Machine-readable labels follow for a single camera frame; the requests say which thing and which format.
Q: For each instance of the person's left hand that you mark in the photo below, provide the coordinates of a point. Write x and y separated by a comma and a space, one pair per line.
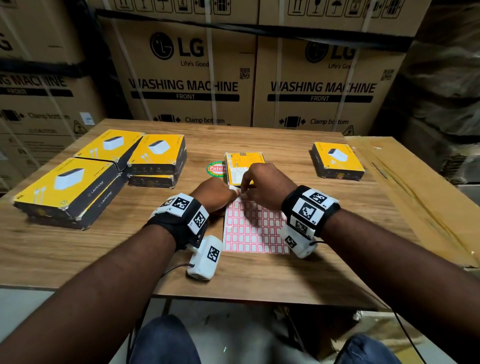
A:
213, 193

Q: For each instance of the person's right hand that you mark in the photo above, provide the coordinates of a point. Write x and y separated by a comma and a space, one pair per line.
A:
270, 183

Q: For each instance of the sheet of red-bordered labels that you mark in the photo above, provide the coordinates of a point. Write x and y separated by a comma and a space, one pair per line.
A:
255, 232

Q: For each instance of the group of yellow boxes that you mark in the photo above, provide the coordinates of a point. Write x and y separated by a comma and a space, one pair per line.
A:
75, 180

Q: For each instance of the person's right forearm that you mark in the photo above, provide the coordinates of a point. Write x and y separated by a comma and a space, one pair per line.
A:
405, 262

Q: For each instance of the person's left forearm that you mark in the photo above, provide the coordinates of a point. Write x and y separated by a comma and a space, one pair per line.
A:
90, 300

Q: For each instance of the person's left leg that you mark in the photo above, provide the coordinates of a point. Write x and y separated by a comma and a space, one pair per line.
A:
165, 345

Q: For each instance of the person's leg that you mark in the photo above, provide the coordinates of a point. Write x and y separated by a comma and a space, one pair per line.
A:
165, 345
367, 352

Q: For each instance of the person's right leg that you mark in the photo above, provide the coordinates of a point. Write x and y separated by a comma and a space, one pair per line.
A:
367, 352

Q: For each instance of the round green red sticker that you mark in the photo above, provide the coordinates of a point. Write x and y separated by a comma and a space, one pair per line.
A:
215, 168

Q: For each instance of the black wristband with marker tags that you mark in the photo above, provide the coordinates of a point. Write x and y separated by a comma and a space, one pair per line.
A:
176, 221
309, 210

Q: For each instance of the stack of large printed cartons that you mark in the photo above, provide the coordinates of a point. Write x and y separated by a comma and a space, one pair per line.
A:
180, 105

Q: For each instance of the flat brown cardboard sheet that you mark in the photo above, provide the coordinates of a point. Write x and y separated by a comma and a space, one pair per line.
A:
412, 191

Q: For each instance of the black stretch wrap band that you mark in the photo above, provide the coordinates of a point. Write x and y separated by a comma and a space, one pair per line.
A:
37, 68
300, 35

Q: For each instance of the plastic wrapped cardboard stack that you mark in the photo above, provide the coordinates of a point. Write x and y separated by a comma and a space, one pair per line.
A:
442, 93

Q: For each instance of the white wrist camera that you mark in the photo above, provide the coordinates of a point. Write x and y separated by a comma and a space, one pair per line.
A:
205, 258
298, 243

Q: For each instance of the black metal table frame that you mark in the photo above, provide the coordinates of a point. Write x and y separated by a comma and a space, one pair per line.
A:
167, 305

